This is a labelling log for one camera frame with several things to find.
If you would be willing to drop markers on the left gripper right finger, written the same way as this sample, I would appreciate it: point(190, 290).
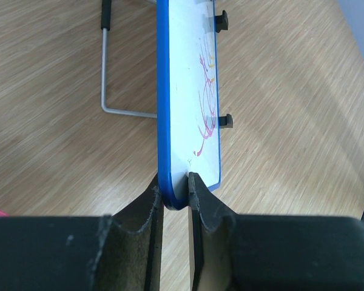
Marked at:
point(231, 251)

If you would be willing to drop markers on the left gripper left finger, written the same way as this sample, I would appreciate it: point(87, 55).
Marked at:
point(109, 252)

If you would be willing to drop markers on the blue framed whiteboard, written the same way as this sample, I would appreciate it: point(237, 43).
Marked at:
point(188, 114)

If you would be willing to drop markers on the blue board wire stand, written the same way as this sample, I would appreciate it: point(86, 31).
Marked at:
point(221, 23)

